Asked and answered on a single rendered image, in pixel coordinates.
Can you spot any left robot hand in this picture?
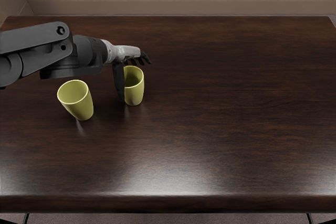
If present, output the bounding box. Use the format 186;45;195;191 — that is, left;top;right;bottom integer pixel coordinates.
101;39;152;103

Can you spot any olive green cup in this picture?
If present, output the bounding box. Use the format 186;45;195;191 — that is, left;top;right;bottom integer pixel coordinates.
123;65;145;107
57;79;95;122

